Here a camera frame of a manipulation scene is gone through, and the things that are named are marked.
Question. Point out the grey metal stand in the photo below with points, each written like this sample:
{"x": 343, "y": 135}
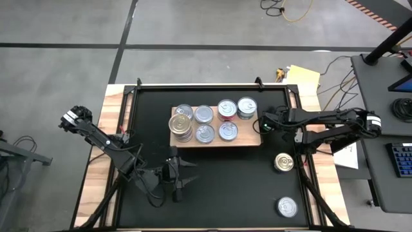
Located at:
{"x": 32, "y": 156}

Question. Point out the white paper sheet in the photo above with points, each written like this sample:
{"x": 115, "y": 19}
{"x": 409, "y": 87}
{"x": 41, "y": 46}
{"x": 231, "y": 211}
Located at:
{"x": 347, "y": 159}

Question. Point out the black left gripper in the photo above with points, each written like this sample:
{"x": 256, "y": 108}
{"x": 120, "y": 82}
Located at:
{"x": 176, "y": 180}

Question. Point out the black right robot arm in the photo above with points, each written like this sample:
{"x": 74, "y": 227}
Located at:
{"x": 322, "y": 117}

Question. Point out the small desk caster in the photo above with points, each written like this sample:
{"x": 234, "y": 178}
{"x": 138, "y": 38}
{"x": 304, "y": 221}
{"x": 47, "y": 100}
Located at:
{"x": 370, "y": 203}

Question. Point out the tuna can bright blue label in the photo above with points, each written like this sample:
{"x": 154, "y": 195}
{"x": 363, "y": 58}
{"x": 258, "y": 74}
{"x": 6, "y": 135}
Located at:
{"x": 185, "y": 109}

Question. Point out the black metal rig frame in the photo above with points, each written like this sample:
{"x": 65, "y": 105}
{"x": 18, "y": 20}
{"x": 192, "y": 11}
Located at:
{"x": 193, "y": 86}

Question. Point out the yellow power plug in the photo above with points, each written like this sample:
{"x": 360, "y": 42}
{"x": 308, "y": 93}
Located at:
{"x": 280, "y": 74}

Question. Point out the wooden shelf black metal legs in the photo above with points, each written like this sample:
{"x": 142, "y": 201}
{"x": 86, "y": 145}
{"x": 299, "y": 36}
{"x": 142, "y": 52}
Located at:
{"x": 249, "y": 137}

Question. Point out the monitor with blue screen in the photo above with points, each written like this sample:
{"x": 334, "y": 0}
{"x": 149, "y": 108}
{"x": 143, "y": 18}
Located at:
{"x": 404, "y": 86}

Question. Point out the black frame clamp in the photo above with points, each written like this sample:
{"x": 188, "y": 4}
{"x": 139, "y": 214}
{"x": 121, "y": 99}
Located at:
{"x": 139, "y": 82}
{"x": 259, "y": 82}

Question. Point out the silver pull-tab tuna can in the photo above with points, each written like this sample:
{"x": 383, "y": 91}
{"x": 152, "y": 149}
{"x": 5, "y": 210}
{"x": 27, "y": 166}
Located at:
{"x": 228, "y": 131}

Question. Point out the yellow paper pad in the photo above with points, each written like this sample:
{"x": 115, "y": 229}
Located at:
{"x": 302, "y": 75}

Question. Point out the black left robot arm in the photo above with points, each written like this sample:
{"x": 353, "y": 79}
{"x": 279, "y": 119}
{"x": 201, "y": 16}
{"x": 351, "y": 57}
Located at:
{"x": 106, "y": 145}

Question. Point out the silver tuna can blue label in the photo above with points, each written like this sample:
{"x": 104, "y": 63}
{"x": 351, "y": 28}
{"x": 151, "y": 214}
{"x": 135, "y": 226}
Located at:
{"x": 205, "y": 134}
{"x": 287, "y": 207}

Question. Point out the green white label tuna can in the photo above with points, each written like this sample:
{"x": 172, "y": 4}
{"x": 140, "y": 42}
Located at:
{"x": 203, "y": 114}

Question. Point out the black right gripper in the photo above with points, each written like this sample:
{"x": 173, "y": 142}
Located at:
{"x": 275, "y": 120}

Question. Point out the black table mat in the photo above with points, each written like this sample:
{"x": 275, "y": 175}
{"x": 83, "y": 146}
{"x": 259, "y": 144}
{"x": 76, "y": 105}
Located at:
{"x": 209, "y": 180}

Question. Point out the grey desk panel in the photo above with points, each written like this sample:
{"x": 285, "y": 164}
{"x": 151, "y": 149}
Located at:
{"x": 373, "y": 96}
{"x": 376, "y": 187}

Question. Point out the pale-lid can white blue label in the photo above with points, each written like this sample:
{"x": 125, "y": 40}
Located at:
{"x": 180, "y": 124}

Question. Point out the backlit black keyboard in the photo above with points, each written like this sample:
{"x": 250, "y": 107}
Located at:
{"x": 400, "y": 159}

